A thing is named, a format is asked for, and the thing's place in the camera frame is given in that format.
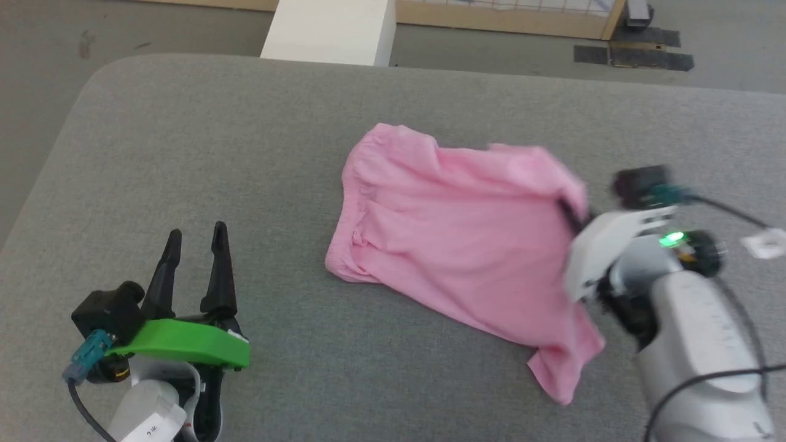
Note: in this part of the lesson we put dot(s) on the grey fabric sofa cushion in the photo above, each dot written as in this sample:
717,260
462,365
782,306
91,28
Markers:
245,159

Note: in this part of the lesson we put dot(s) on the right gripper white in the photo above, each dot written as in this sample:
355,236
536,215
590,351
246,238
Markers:
602,248

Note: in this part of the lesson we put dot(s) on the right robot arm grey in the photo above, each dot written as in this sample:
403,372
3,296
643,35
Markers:
700,350

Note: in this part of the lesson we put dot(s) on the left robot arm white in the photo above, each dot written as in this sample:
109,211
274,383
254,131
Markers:
147,410

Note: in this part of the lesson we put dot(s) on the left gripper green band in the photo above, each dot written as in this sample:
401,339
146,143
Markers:
184,344

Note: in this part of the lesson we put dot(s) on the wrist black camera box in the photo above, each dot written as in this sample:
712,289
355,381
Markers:
638,183
109,312

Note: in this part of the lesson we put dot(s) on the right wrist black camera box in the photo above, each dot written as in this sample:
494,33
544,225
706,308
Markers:
638,183

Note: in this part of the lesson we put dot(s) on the wooden frame fence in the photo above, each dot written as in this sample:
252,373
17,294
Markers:
491,24

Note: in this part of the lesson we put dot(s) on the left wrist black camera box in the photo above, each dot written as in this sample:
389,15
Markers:
109,312

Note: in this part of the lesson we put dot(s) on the pink garment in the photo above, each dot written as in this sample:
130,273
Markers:
454,233

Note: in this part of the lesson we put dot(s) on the white rectangular box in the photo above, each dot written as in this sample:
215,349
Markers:
331,31

